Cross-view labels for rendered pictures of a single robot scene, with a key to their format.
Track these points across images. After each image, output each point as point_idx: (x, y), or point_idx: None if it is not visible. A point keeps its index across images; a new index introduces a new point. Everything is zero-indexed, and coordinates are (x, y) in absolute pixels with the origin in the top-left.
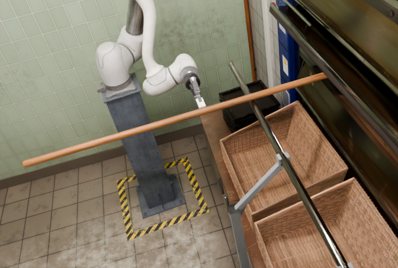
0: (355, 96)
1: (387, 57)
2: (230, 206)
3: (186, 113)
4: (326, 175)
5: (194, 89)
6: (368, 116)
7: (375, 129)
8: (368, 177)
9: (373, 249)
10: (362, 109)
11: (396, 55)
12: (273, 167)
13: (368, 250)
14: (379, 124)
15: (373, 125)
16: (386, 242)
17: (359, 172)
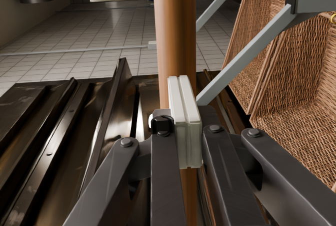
0: (83, 172)
1: (60, 223)
2: None
3: None
4: None
5: (103, 167)
6: (93, 152)
7: (100, 142)
8: (259, 205)
9: (320, 149)
10: (91, 159)
11: (56, 217)
12: (202, 93)
13: (333, 150)
14: (93, 143)
15: (98, 145)
16: (288, 151)
17: (263, 209)
